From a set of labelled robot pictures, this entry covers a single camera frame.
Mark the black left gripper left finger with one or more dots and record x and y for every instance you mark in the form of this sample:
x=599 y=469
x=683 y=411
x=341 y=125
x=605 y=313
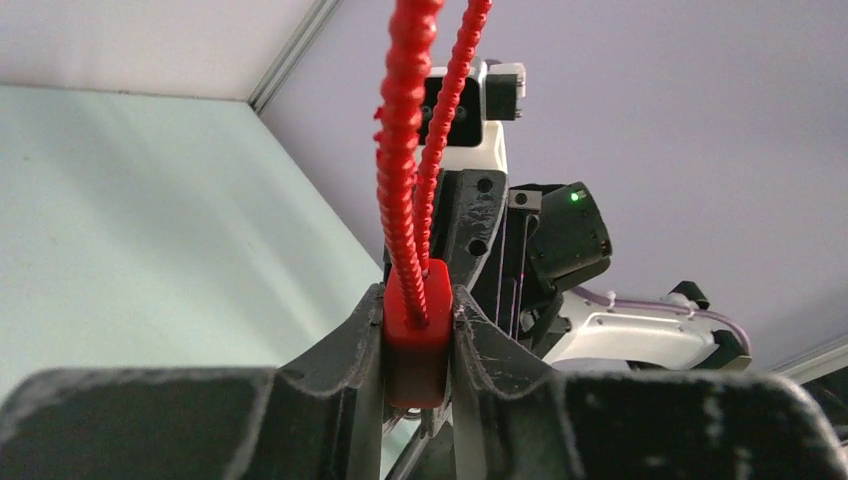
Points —
x=317 y=417

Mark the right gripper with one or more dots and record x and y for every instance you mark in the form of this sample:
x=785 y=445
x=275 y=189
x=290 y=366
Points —
x=472 y=209

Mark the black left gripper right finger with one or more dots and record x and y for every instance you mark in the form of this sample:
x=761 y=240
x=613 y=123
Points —
x=516 y=417

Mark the red cable lock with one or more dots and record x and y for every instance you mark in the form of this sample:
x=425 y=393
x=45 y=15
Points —
x=418 y=301

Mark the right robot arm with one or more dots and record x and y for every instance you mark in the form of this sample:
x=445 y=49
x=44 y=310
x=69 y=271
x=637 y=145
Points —
x=677 y=331

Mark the aluminium frame post right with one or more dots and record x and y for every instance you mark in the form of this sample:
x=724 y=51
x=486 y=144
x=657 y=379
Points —
x=296 y=46

